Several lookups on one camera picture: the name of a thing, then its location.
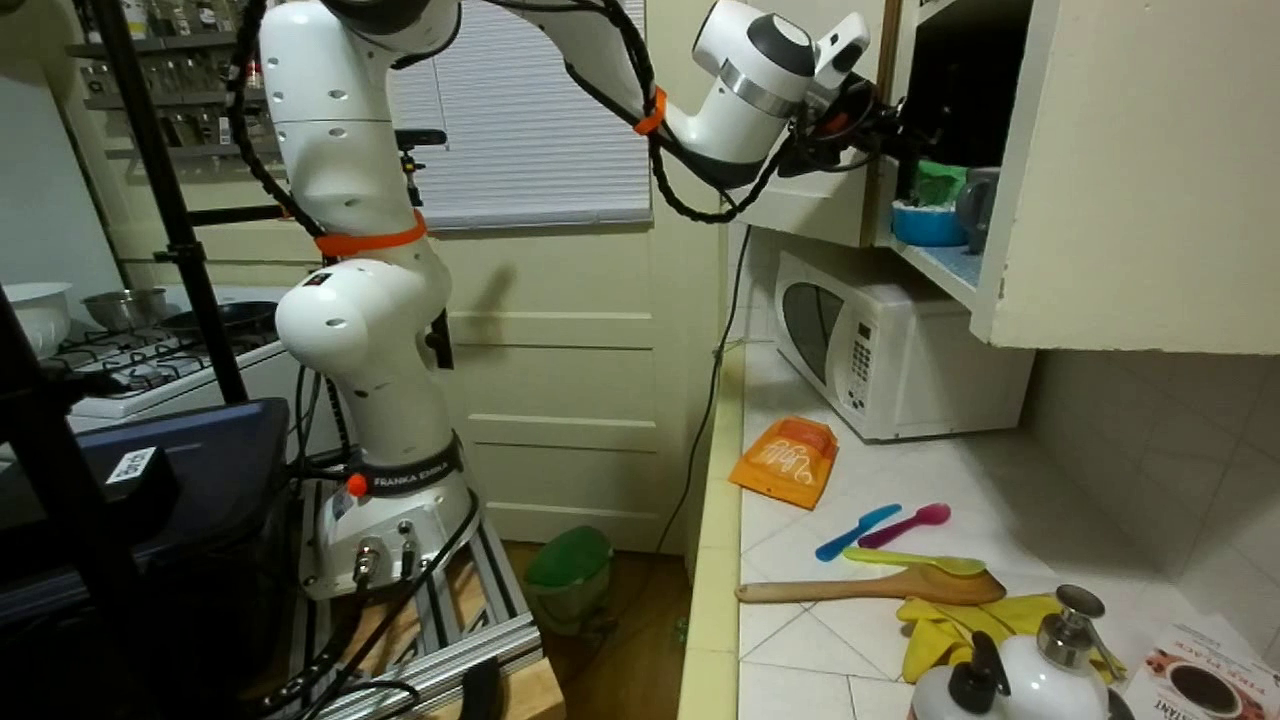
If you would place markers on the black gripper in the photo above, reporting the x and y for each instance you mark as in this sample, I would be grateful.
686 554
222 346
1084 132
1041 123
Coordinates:
863 132

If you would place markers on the green object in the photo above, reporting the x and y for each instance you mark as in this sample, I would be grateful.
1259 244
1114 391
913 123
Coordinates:
940 181

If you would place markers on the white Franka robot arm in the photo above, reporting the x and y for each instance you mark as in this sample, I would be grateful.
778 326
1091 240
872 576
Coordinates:
362 335

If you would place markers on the blue bowl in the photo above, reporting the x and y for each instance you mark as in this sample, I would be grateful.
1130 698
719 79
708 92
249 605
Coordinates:
925 226

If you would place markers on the clear glass cup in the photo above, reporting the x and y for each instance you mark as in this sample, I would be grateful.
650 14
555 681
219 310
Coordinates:
983 204

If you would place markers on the wide cream cabinet door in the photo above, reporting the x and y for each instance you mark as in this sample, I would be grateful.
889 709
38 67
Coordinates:
1144 175

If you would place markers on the white microwave oven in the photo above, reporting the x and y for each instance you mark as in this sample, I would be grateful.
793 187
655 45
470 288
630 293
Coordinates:
922 374

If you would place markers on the orange Ugly snack pouch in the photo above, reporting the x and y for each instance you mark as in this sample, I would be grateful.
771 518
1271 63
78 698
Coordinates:
786 468

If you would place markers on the pink plastic spoon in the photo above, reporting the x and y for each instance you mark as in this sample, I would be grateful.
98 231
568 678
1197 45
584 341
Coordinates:
925 518

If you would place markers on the white window blind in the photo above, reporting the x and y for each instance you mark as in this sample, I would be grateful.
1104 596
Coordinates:
534 144

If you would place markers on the blue plastic spoon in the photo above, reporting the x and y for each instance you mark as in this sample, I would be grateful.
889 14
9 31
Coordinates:
854 532

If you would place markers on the yellow-green plastic spatula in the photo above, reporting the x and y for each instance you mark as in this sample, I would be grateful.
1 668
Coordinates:
922 563

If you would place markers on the wooden spoon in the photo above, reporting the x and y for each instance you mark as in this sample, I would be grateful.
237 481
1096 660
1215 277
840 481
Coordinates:
933 584

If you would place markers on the yellow rubber gloves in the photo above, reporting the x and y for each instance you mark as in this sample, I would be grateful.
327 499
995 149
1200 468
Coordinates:
946 633

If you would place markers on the green floor bucket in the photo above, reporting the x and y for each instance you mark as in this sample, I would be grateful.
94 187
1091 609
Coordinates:
573 565

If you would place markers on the paper with coffee print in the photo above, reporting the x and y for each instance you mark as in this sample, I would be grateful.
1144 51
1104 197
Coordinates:
1200 686

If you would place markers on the spice rack shelf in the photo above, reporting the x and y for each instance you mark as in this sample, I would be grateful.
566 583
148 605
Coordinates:
202 92

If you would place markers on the black tripod pole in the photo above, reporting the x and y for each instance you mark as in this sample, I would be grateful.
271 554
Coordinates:
167 203

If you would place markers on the blue laptop case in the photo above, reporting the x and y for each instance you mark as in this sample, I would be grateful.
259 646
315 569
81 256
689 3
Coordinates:
214 467

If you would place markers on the gas stove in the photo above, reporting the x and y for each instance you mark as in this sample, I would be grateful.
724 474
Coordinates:
147 364

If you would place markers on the black box white label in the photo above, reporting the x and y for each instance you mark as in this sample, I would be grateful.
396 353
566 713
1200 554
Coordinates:
139 484

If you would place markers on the white pot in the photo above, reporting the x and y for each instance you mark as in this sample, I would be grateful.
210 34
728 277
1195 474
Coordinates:
33 320

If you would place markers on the black slanted stand leg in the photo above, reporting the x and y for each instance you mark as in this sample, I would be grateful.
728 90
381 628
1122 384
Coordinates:
55 506

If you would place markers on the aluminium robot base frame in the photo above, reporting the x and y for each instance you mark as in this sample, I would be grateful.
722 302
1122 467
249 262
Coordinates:
453 643

